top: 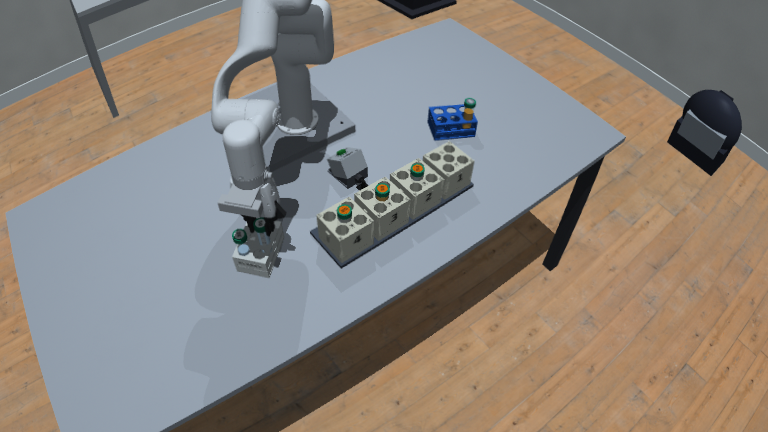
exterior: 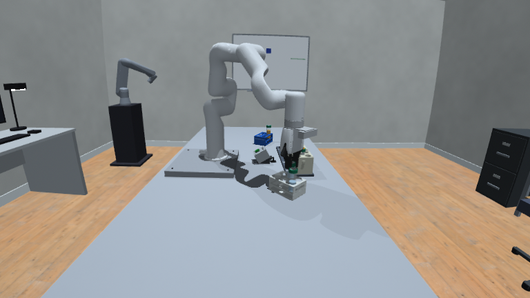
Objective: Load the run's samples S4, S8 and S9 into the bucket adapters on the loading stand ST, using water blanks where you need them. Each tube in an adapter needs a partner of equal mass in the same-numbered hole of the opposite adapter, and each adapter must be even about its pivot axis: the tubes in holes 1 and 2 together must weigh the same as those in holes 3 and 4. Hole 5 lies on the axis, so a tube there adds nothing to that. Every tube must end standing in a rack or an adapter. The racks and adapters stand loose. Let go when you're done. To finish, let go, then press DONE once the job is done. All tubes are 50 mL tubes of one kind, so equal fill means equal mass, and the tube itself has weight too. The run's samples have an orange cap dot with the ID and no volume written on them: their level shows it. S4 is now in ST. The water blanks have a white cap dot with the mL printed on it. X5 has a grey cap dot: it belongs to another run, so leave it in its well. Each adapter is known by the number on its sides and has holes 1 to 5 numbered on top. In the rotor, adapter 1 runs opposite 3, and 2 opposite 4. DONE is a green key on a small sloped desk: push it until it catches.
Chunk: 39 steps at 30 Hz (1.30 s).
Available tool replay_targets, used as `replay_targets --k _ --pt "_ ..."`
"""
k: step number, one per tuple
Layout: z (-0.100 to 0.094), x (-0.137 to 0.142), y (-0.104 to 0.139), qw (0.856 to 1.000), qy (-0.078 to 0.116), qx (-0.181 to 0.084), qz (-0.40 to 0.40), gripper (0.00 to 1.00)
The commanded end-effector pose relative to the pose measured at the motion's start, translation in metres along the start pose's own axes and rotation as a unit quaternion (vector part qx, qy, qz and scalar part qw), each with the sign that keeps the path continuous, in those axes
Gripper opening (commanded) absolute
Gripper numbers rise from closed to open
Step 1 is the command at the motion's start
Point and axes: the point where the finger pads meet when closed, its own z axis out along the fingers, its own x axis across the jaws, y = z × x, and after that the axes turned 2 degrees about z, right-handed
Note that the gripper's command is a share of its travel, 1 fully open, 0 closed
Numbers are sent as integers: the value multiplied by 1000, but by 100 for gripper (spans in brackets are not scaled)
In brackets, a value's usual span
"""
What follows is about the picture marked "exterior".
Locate white tube rack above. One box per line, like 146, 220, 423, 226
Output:
269, 171, 306, 201

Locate blue tube rack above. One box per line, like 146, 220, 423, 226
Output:
254, 132, 273, 146

